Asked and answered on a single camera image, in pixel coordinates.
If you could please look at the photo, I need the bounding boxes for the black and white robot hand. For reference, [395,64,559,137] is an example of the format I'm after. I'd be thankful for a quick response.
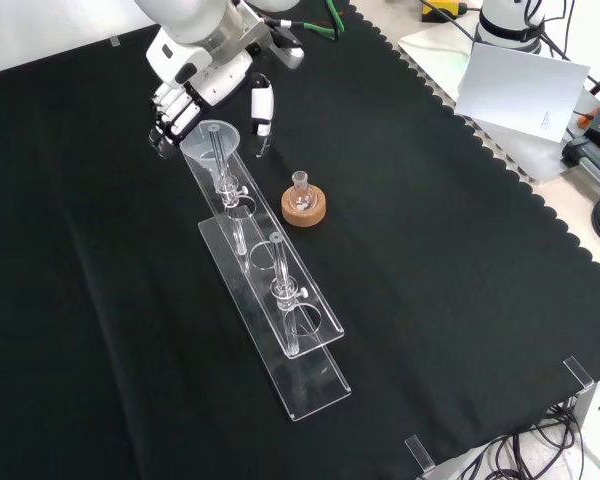
[145,29,277,161]

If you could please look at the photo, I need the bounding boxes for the translucent plastic funnel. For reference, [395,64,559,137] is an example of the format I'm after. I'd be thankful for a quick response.
[179,119,242,197]

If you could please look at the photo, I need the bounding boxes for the glass weighing funnel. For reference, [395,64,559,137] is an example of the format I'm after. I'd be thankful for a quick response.
[252,133,274,160]

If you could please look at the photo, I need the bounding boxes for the clear acrylic funnel stand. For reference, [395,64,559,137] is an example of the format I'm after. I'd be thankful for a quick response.
[181,122,354,424]

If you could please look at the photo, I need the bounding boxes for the glass round-bottom flask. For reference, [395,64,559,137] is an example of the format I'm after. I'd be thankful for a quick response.
[289,170,314,212]

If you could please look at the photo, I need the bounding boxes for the pale grey board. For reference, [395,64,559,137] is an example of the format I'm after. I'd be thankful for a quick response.
[396,19,599,187]

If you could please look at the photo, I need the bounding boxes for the black bench cloth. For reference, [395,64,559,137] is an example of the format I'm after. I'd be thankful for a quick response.
[0,0,600,480]

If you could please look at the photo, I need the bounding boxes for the yellow stop button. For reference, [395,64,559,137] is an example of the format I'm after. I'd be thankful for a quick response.
[419,0,469,23]

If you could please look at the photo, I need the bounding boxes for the white card sheet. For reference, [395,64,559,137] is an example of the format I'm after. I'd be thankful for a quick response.
[453,41,592,145]

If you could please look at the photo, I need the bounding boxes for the grey metal bench leg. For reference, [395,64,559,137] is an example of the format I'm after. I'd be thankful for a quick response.
[569,384,597,452]

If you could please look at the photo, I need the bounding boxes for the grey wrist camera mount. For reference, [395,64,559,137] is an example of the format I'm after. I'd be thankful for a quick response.
[266,19,307,72]

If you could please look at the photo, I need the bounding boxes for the green cable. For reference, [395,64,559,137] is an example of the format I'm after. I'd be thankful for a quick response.
[281,0,347,38]

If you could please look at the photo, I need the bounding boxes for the cork ring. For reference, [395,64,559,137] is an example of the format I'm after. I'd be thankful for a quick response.
[280,185,329,228]

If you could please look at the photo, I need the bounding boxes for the black floor cable bundle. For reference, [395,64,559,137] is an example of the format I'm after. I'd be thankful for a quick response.
[474,398,600,480]

